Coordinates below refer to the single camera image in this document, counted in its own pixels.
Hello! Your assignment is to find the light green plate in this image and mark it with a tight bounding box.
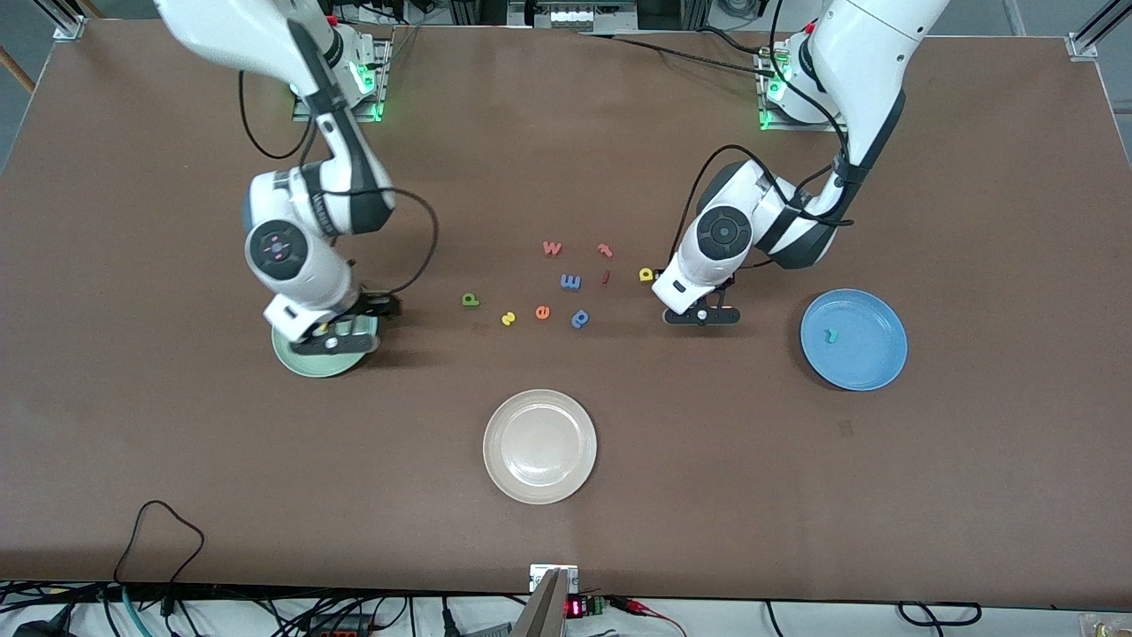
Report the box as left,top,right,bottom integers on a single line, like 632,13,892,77
272,314,379,379

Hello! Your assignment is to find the blue plate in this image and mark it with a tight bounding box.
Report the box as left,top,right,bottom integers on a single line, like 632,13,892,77
799,288,909,392

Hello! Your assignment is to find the white plate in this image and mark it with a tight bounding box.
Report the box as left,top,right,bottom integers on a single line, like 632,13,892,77
483,389,598,505

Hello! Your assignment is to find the grey control box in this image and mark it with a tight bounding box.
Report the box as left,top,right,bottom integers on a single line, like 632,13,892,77
508,0,638,33

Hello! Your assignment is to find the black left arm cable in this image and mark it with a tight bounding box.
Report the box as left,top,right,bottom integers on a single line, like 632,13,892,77
670,0,855,268

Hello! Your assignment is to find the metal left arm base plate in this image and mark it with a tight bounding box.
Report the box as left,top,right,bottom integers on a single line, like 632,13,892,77
758,44,850,134

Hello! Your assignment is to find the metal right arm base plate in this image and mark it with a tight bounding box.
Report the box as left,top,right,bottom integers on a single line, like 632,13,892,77
292,35,392,123

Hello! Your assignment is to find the black cable across table edge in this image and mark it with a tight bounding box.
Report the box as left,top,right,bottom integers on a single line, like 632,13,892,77
575,27,779,81

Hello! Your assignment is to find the black looped thin cable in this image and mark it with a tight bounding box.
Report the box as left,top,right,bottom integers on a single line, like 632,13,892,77
113,500,206,616

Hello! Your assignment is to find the red wire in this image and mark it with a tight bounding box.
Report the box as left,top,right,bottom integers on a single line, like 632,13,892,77
615,596,689,637

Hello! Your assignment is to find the grey front camera mount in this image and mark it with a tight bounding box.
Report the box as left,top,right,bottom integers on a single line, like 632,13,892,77
513,564,581,637

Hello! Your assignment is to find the black flat looped cable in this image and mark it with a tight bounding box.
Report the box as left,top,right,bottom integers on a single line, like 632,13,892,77
897,601,983,627

